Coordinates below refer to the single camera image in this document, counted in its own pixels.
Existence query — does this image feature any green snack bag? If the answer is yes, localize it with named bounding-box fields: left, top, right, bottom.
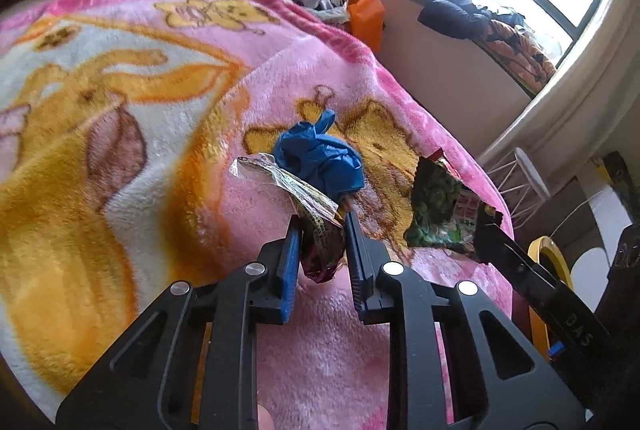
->
left=404, top=157, right=482, bottom=254

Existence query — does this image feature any dark navy jacket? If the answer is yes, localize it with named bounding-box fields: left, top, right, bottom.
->
left=413, top=0, right=525, bottom=40

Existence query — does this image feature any orange shopping bag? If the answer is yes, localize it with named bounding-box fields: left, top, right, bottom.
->
left=346, top=0, right=385, bottom=53

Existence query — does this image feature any shiny foil candy wrapper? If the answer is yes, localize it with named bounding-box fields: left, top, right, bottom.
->
left=229, top=153, right=345, bottom=284

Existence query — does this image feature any white wire frame stool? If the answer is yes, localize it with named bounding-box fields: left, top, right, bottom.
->
left=487, top=147, right=551, bottom=230

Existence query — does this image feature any white desk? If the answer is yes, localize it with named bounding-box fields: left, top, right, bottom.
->
left=576, top=161, right=632, bottom=259

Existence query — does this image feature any cream curtain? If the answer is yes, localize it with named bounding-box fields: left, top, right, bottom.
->
left=478, top=0, right=639, bottom=190

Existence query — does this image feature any pink cartoon fleece blanket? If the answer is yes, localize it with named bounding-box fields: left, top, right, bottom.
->
left=1, top=0, right=512, bottom=419

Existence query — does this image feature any person's left hand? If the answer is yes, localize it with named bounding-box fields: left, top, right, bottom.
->
left=257, top=404, right=276, bottom=430

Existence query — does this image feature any yellow rimmed black trash bin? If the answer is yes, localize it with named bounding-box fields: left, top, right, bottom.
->
left=525, top=235, right=574, bottom=361

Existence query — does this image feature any blue glove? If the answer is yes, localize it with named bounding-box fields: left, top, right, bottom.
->
left=271, top=109, right=364, bottom=202

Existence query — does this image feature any orange patterned blanket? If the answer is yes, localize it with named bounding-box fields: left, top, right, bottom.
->
left=474, top=20, right=556, bottom=95

